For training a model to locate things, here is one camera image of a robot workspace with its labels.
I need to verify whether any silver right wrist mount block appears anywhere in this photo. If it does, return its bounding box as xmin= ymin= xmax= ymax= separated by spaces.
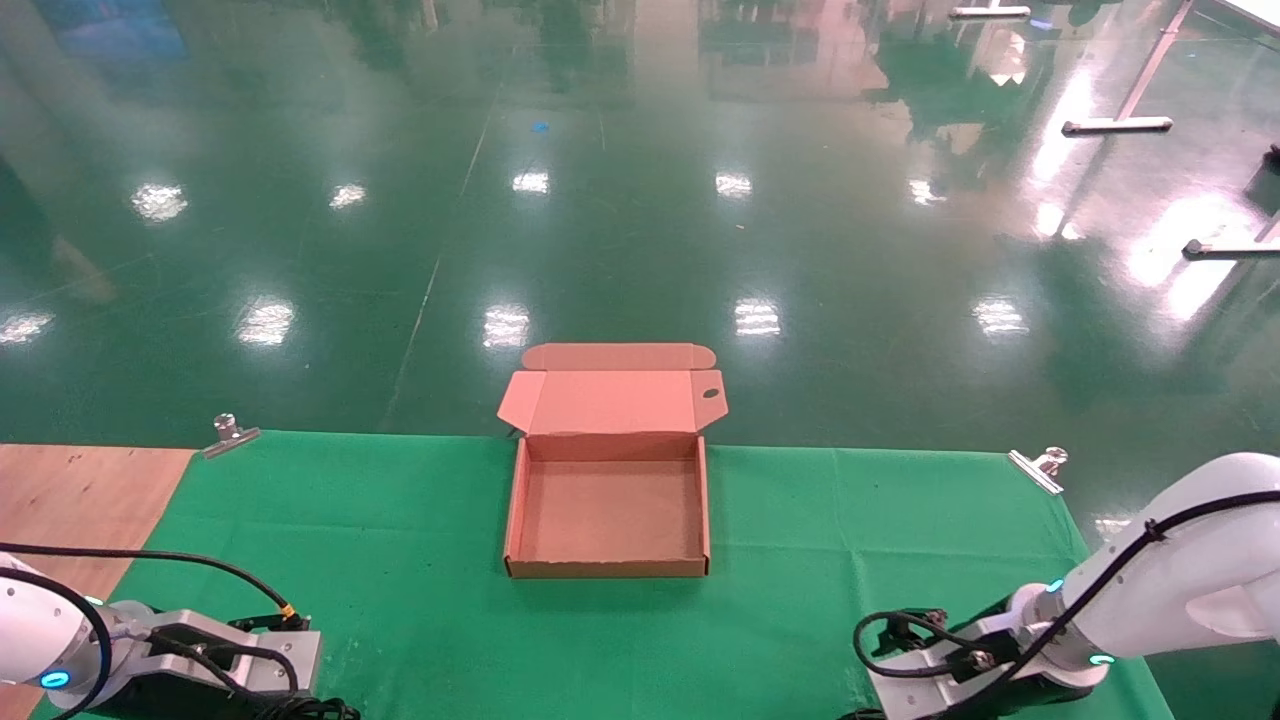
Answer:
xmin=868 ymin=615 xmax=1041 ymax=720

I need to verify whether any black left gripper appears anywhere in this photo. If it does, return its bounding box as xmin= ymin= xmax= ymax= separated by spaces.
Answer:
xmin=90 ymin=680 xmax=301 ymax=720

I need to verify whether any silver wrist mount block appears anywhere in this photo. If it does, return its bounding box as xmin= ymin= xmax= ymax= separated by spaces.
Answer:
xmin=115 ymin=608 xmax=323 ymax=701
xmin=868 ymin=615 xmax=1041 ymax=720

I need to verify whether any silver left wrist mount block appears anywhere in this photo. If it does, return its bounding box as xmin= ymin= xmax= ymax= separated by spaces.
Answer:
xmin=115 ymin=608 xmax=323 ymax=701

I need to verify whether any green table cloth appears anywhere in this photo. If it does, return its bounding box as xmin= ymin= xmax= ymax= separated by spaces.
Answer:
xmin=30 ymin=430 xmax=1176 ymax=720

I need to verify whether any white stand with foot bar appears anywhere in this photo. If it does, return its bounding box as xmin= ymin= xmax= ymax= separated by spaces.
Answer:
xmin=1062 ymin=0 xmax=1196 ymax=136

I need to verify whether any white table corner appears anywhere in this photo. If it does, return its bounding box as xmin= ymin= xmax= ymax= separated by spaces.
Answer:
xmin=1215 ymin=0 xmax=1280 ymax=36

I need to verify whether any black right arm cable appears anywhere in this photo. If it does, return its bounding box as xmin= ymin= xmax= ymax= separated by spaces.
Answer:
xmin=853 ymin=490 xmax=1280 ymax=720

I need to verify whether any grey stand foot bar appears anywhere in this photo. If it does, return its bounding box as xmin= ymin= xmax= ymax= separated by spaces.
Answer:
xmin=1183 ymin=210 xmax=1280 ymax=261

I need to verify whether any open brown cardboard box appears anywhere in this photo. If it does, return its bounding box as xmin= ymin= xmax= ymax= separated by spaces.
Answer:
xmin=497 ymin=343 xmax=729 ymax=580

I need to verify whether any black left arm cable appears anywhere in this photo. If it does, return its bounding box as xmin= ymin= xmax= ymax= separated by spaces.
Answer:
xmin=0 ymin=543 xmax=361 ymax=720

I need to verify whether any silver metal binder clip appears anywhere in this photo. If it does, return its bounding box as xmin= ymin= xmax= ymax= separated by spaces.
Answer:
xmin=1008 ymin=447 xmax=1069 ymax=497
xmin=202 ymin=413 xmax=262 ymax=459

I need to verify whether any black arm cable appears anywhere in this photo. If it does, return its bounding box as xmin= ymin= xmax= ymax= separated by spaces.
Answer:
xmin=0 ymin=543 xmax=361 ymax=720
xmin=853 ymin=490 xmax=1280 ymax=720

